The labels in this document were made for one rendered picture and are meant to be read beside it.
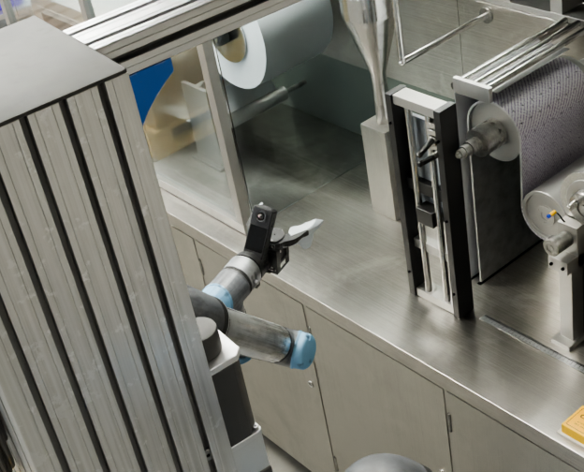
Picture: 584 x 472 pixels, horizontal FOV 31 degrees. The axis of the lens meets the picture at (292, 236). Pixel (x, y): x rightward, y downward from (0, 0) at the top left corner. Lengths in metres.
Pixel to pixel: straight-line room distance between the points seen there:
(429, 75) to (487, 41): 0.26
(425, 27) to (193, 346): 1.67
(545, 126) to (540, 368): 0.51
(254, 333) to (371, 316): 0.63
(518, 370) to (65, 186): 1.40
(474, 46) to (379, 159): 0.37
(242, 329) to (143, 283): 0.67
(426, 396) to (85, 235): 1.45
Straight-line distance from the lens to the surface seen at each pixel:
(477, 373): 2.36
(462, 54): 2.79
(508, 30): 2.65
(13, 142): 1.13
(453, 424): 2.50
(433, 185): 2.33
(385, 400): 2.68
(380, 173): 2.79
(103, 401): 1.32
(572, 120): 2.40
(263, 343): 1.99
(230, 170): 2.79
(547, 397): 2.29
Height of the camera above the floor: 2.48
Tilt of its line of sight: 34 degrees down
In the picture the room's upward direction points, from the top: 11 degrees counter-clockwise
